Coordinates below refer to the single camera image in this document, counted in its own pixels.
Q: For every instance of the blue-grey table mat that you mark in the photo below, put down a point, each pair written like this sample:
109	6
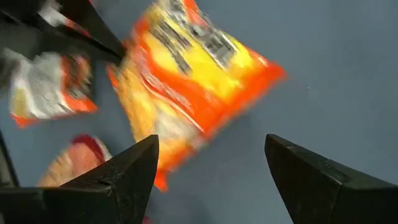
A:
326	77

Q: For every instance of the orange Maruchan chicken noodle pack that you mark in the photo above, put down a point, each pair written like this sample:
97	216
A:
199	81
46	90

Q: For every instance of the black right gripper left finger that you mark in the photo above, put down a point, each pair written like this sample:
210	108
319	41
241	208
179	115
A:
93	199

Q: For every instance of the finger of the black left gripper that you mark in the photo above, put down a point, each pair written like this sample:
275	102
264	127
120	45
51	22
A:
46	39
93	28

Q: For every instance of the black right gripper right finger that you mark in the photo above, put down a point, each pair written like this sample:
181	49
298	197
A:
326	193

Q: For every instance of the red Maruchan beef noodle pack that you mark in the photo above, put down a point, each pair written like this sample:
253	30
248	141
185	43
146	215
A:
74	161

